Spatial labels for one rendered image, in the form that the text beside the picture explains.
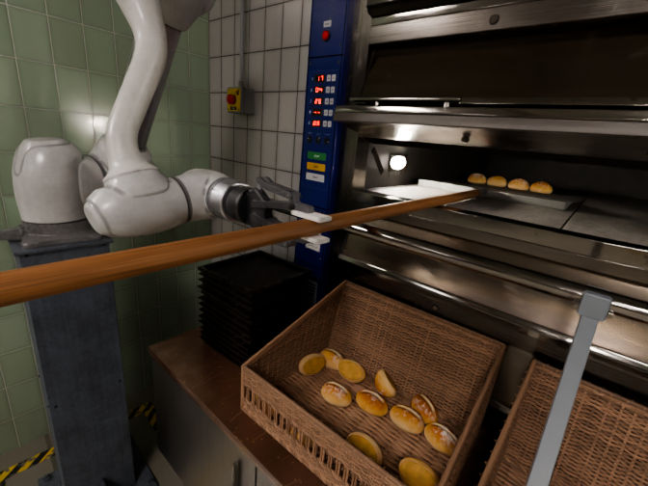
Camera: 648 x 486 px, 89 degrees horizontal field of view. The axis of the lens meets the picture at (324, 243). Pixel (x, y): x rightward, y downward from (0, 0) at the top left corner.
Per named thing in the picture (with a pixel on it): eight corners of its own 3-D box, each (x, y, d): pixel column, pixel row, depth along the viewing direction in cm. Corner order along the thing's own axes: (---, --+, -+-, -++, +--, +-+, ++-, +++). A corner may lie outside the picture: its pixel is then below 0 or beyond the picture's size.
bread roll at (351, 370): (358, 388, 104) (364, 389, 108) (367, 367, 106) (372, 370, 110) (332, 372, 110) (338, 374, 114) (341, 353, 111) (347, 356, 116)
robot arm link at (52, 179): (5, 217, 91) (-13, 133, 84) (74, 206, 107) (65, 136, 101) (42, 228, 86) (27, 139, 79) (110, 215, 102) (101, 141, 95)
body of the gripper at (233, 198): (255, 181, 71) (284, 189, 65) (254, 220, 74) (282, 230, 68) (225, 183, 66) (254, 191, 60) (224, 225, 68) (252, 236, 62)
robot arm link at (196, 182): (246, 215, 79) (195, 230, 70) (210, 202, 88) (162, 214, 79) (241, 169, 74) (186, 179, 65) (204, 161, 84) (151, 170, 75)
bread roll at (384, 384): (391, 386, 99) (376, 396, 99) (402, 397, 102) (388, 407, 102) (379, 363, 108) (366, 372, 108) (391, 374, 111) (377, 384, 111)
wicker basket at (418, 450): (337, 340, 132) (344, 277, 124) (487, 422, 99) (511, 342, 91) (235, 409, 95) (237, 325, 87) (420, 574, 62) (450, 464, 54)
